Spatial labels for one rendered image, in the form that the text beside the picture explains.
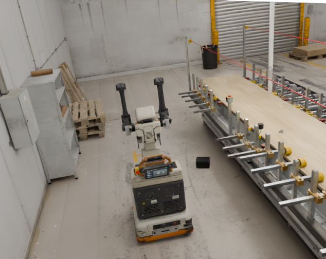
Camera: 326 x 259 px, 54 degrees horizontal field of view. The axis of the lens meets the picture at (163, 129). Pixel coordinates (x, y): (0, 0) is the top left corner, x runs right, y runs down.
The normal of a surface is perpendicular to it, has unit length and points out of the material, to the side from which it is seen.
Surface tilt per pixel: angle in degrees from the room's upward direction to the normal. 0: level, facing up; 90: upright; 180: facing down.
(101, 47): 90
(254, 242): 0
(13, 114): 90
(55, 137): 90
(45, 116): 90
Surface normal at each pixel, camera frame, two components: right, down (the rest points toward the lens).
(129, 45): 0.18, 0.38
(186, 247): -0.11, -0.91
